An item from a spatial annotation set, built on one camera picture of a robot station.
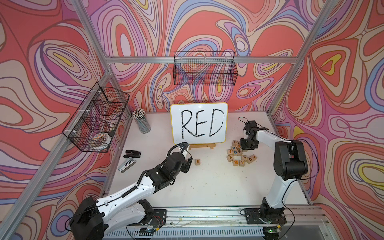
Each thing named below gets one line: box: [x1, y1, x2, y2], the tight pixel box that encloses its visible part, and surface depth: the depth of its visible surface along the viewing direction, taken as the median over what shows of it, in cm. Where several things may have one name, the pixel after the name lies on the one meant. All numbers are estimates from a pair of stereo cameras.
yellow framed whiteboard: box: [170, 102, 228, 145], surface depth 92 cm
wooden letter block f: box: [227, 149, 234, 156], surface depth 97 cm
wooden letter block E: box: [195, 158, 201, 166], surface depth 93 cm
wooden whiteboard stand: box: [189, 143, 216, 150], surface depth 97 cm
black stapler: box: [123, 150, 142, 158], surface depth 98 cm
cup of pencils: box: [131, 108, 151, 134], surface depth 98 cm
